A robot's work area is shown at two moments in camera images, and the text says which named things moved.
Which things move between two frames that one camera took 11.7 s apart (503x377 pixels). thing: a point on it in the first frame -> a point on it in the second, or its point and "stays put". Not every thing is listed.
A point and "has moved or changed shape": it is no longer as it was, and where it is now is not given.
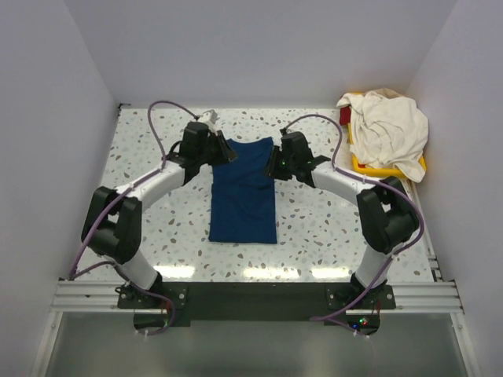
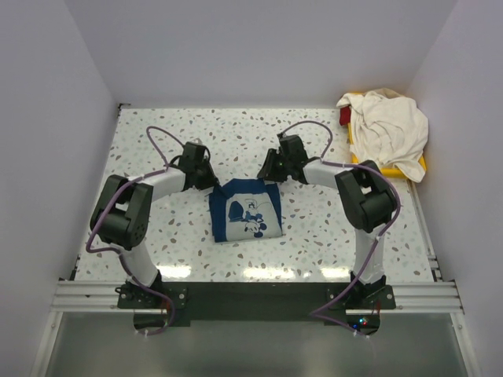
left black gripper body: [214, 153] -> [206, 177]
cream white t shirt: [387, 128] stays put
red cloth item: [345, 115] stays put
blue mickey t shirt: [242, 207] has moved or changed shape
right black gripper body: [280, 166] stays put
